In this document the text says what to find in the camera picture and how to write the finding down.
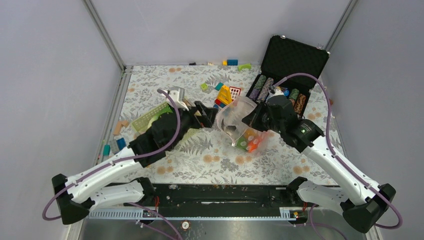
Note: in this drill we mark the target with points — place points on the green arch block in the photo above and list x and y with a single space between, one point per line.
244 66

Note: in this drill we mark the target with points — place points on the orange toy carrot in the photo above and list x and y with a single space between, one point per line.
252 141

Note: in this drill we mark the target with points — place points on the yellow toy block sailboat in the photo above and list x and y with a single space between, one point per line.
224 97

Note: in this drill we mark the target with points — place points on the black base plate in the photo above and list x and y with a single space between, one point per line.
189 201

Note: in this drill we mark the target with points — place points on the black poker chip case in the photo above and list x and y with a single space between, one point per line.
284 57

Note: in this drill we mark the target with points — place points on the pale green toy cabbage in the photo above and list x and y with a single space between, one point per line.
161 120

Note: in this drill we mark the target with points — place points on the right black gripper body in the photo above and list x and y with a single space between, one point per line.
275 125

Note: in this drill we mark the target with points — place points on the teal toy block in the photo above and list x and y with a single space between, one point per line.
219 86

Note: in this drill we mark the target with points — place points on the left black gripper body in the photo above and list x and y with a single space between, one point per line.
188 120

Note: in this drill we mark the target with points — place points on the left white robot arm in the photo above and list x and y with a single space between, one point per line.
78 195

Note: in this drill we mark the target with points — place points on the pale green plastic basket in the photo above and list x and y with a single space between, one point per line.
140 124

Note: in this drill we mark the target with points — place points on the clear pink dotted zip bag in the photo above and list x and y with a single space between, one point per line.
233 114

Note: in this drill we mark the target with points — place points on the small green toy block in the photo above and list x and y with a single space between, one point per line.
204 87

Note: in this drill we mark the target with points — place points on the blue grey block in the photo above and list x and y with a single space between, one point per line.
116 145

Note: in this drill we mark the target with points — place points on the floral table mat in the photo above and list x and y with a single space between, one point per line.
207 156

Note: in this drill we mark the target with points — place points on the red white window block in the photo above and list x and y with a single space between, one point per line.
234 92

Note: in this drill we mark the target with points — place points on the tan wooden block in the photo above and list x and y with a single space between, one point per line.
119 126

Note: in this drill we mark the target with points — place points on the grey toy fish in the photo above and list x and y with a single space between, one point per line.
229 129

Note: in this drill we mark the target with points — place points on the teal block at rail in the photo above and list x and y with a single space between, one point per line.
106 150

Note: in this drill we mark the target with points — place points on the blue yellow brick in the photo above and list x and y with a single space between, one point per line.
230 62

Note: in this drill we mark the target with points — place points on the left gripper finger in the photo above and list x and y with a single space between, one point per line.
205 121
206 113

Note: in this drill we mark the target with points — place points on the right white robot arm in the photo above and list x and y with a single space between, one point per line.
360 200

